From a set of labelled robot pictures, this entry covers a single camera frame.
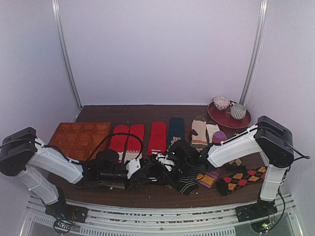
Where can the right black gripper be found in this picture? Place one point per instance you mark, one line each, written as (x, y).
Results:
(170, 172)

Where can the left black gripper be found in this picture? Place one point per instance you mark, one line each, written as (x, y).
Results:
(135, 181)

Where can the black sock white cuff stripes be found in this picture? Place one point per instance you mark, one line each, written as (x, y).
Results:
(156, 169)

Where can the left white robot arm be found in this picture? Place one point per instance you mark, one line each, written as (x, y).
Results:
(22, 153)

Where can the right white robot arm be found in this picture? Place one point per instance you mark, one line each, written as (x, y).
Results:
(267, 137)

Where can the black thin striped sock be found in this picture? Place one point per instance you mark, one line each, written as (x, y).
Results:
(185, 185)

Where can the tan sock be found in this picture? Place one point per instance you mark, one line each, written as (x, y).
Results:
(112, 185)

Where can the red sock beige cuff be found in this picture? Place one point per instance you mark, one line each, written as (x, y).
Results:
(133, 145)

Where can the red folded sock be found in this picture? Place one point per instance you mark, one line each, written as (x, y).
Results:
(157, 142)

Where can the red sock white cuff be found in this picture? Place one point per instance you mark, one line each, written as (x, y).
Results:
(118, 142)

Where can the purple magenta sock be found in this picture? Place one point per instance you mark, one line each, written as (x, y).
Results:
(210, 177)

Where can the beige striped sock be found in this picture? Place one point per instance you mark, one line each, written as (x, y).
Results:
(198, 133)

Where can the dark green reindeer sock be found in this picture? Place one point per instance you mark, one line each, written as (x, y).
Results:
(176, 131)

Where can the black red argyle sock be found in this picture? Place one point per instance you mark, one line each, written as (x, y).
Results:
(242, 178)

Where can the small cream sock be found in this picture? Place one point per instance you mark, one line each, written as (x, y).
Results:
(211, 128)

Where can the orange compartment organizer tray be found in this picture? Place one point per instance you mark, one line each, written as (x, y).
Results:
(78, 140)

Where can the brown argyle sock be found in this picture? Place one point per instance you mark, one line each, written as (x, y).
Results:
(234, 165)

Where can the red plate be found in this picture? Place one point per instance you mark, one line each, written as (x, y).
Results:
(224, 118)

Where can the patterned white bowl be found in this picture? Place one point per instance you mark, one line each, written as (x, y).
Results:
(221, 102)

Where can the striped grey cup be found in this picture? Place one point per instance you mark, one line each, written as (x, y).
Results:
(238, 111)

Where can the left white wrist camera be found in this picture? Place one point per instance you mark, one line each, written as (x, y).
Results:
(132, 167)

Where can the right aluminium frame post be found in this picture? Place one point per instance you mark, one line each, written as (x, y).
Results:
(257, 46)

